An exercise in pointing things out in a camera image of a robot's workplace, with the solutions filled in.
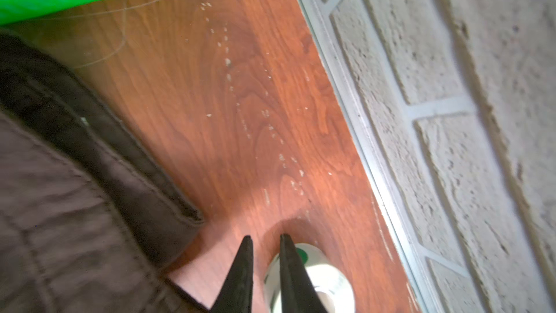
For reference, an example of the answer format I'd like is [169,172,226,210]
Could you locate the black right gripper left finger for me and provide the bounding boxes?
[210,236,253,313]

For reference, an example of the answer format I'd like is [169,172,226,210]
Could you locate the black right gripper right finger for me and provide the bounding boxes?
[279,233,327,313]

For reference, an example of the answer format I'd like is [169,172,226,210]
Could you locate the brown trousers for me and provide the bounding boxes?
[1,33,204,312]

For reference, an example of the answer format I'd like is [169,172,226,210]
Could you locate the white tape roll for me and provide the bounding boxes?
[264,243,356,313]

